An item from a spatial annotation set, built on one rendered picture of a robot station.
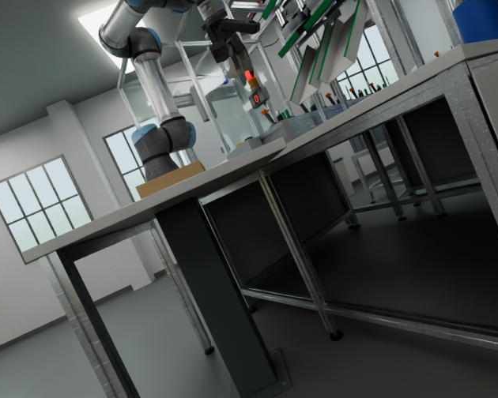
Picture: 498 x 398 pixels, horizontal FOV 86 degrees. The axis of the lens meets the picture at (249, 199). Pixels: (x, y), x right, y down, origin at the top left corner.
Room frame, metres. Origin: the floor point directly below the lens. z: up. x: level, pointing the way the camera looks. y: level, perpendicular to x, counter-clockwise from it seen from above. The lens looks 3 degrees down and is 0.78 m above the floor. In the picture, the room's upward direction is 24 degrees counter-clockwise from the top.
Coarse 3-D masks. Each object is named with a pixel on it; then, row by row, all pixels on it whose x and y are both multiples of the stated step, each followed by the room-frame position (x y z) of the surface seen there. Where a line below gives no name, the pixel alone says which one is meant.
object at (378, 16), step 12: (300, 0) 1.21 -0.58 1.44; (372, 0) 0.85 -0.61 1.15; (396, 0) 0.94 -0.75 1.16; (276, 12) 1.13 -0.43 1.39; (372, 12) 0.86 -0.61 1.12; (396, 12) 0.95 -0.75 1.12; (384, 24) 0.85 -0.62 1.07; (408, 24) 0.95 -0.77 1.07; (312, 36) 1.23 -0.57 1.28; (384, 36) 0.86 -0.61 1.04; (408, 36) 0.95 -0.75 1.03; (396, 48) 0.86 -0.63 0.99; (300, 60) 1.12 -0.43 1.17; (396, 60) 0.85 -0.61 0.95; (420, 60) 0.94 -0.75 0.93; (396, 72) 0.86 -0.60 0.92; (336, 84) 1.22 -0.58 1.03; (312, 96) 1.13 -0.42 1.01; (324, 108) 1.13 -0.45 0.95; (348, 108) 1.22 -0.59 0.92; (324, 120) 1.13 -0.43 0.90
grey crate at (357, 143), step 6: (378, 126) 2.76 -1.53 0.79; (372, 132) 2.81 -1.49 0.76; (378, 132) 2.77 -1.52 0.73; (354, 138) 3.00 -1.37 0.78; (360, 138) 2.94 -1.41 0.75; (372, 138) 2.84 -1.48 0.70; (378, 138) 2.80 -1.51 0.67; (384, 138) 2.74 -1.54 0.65; (354, 144) 3.02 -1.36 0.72; (360, 144) 2.97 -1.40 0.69; (378, 144) 2.82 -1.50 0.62; (354, 150) 3.05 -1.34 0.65; (360, 150) 2.99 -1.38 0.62
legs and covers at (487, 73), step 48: (432, 96) 0.58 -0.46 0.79; (480, 96) 0.54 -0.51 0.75; (336, 144) 2.35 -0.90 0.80; (480, 144) 0.55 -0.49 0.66; (240, 192) 1.95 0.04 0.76; (288, 192) 2.19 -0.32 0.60; (336, 192) 2.49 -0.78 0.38; (432, 192) 1.87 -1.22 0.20; (240, 240) 1.86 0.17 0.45; (288, 240) 1.15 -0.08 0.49; (240, 288) 1.72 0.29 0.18; (336, 336) 1.14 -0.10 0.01; (480, 336) 0.66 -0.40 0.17
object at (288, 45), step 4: (308, 12) 0.99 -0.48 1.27; (308, 16) 0.98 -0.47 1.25; (300, 28) 0.96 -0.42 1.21; (304, 28) 0.97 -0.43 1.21; (296, 32) 0.95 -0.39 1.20; (300, 32) 0.96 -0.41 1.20; (304, 32) 1.03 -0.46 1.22; (292, 36) 0.97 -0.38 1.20; (296, 36) 0.96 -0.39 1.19; (300, 36) 1.01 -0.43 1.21; (288, 40) 1.00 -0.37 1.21; (292, 40) 0.98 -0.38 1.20; (296, 40) 0.99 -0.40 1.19; (288, 44) 1.01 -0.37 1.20; (292, 44) 1.00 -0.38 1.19; (284, 48) 1.03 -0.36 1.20; (288, 48) 1.02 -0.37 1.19; (280, 52) 1.06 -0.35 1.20; (284, 52) 1.04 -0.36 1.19; (280, 56) 1.07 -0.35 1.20
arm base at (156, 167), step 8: (144, 160) 1.06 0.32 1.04; (152, 160) 1.05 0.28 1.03; (160, 160) 1.06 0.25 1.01; (168, 160) 1.08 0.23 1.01; (144, 168) 1.08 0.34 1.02; (152, 168) 1.04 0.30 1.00; (160, 168) 1.04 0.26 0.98; (168, 168) 1.05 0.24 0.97; (176, 168) 1.08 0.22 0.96; (152, 176) 1.04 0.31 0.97
